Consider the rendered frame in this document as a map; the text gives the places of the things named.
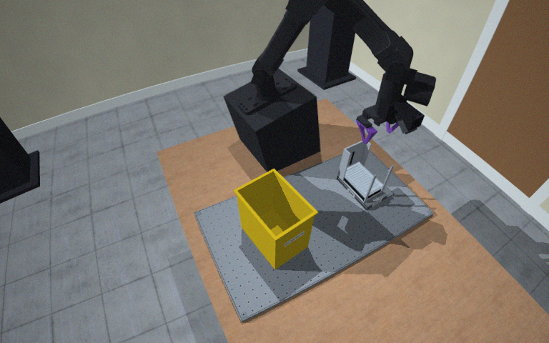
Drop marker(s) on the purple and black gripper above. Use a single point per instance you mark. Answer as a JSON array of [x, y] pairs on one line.
[[371, 112]]

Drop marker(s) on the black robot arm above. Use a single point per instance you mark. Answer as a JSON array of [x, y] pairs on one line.
[[393, 53]]

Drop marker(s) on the yellow open-top bin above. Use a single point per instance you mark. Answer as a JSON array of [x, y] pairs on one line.
[[274, 203]]

